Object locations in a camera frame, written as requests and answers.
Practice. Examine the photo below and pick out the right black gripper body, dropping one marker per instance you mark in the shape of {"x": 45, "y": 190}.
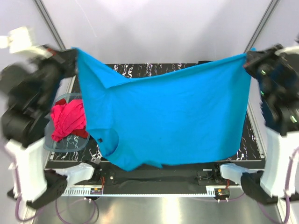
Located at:
{"x": 253, "y": 62}

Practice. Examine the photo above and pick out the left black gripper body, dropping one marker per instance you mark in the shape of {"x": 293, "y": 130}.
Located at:
{"x": 64, "y": 61}

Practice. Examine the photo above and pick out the blue t shirt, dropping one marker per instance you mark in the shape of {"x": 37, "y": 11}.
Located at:
{"x": 192, "y": 115}

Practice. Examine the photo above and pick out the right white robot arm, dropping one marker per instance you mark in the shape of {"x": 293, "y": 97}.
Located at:
{"x": 280, "y": 110}

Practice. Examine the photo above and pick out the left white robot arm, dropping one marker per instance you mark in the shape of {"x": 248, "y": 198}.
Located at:
{"x": 30, "y": 99}

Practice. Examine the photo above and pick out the pink t shirt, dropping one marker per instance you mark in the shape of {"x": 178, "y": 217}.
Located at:
{"x": 67, "y": 119}

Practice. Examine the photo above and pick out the clear blue plastic basket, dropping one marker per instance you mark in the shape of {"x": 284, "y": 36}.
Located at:
{"x": 66, "y": 131}

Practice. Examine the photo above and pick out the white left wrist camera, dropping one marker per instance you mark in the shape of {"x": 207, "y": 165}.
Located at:
{"x": 18, "y": 40}

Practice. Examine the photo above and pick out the aluminium rail frame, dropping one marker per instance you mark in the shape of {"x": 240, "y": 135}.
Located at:
{"x": 149, "y": 191}

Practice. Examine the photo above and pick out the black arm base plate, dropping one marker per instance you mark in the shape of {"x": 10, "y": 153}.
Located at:
{"x": 199, "y": 174}

